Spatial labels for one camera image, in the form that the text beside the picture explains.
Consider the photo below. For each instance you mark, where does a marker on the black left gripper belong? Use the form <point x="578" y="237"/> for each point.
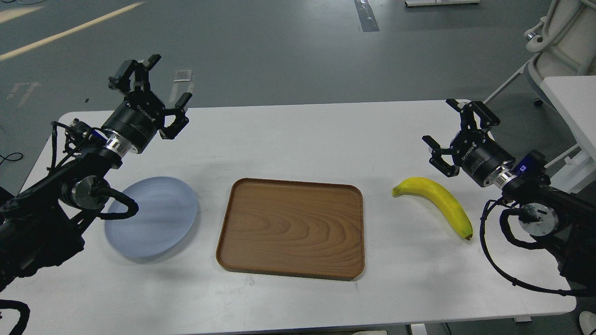
<point x="141" y="114"/>

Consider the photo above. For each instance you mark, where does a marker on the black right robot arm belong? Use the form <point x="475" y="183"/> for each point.
<point x="536" y="216"/>

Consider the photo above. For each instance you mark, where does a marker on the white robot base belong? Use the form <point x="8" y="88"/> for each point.
<point x="563" y="43"/>

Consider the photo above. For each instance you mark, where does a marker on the yellow banana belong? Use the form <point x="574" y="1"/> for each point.
<point x="448" y="205"/>

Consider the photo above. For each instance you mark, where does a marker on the brown wooden tray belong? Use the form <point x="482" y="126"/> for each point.
<point x="293" y="228"/>

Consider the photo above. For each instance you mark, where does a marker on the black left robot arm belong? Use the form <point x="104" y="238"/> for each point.
<point x="43" y="225"/>

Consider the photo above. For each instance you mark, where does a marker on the white object at bottom right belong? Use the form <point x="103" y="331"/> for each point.
<point x="587" y="323"/>

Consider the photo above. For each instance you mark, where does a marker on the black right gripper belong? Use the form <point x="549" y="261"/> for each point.
<point x="474" y="150"/>

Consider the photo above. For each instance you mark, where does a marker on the light blue plate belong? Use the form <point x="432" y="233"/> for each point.
<point x="168" y="208"/>

